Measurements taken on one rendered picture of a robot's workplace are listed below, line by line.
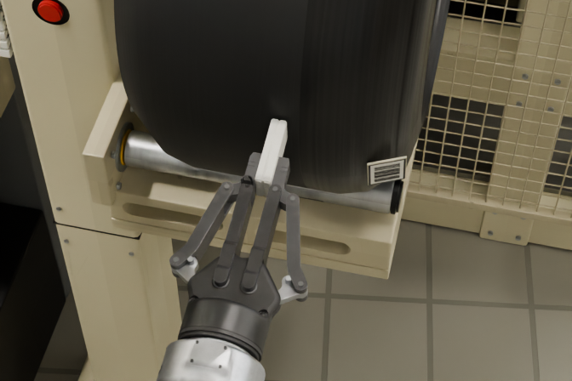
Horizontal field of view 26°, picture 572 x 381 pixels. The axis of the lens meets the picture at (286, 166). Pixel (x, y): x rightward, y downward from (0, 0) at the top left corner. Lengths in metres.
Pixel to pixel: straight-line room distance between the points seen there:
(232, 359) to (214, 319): 0.04
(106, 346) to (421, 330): 0.66
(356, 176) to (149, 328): 0.81
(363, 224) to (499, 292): 1.03
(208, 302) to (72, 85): 0.57
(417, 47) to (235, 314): 0.30
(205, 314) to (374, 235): 0.47
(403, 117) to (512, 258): 1.38
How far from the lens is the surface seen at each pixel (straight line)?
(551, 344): 2.46
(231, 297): 1.09
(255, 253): 1.11
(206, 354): 1.04
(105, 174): 1.49
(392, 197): 1.46
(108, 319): 2.02
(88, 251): 1.86
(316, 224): 1.50
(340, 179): 1.26
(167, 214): 1.56
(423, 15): 1.15
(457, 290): 2.50
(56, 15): 1.48
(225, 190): 1.14
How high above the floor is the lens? 2.07
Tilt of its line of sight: 51 degrees down
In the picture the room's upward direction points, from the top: straight up
